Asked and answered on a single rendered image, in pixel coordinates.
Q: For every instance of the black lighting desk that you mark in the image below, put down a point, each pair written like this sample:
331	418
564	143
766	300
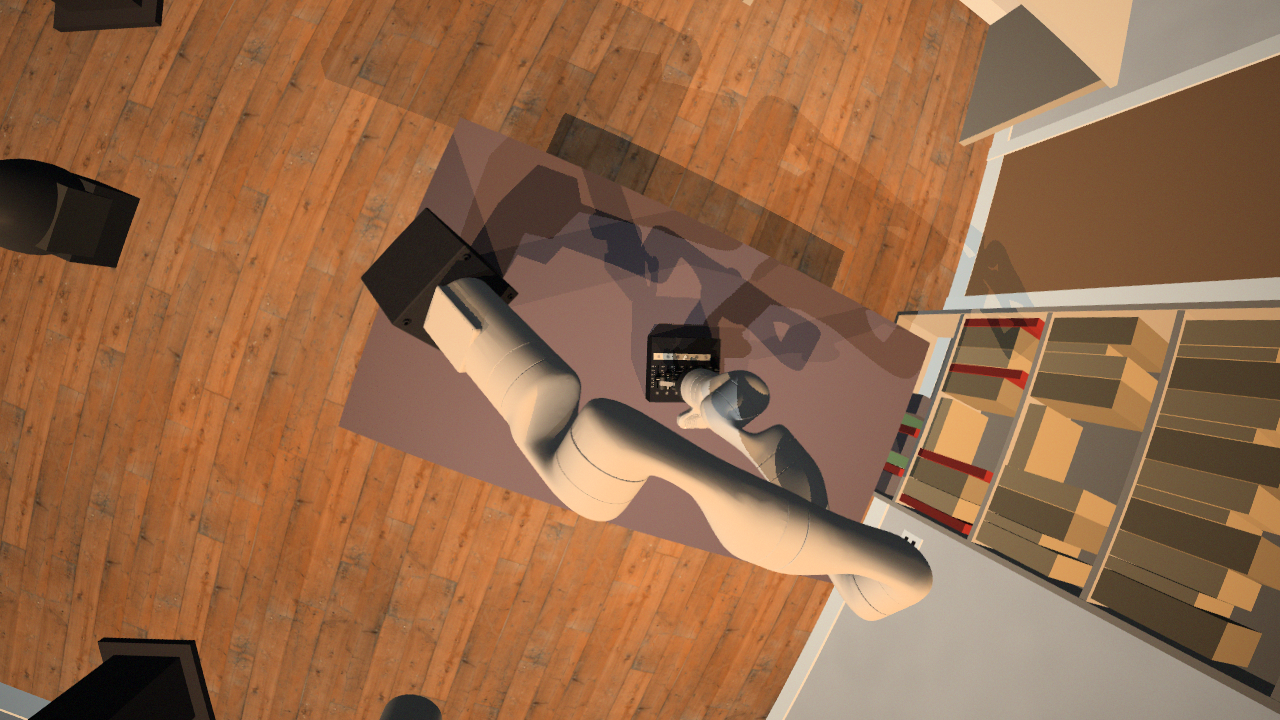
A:
673	355

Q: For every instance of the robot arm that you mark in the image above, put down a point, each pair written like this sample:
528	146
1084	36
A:
611	450

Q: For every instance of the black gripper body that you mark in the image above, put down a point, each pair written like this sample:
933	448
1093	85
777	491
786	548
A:
678	382

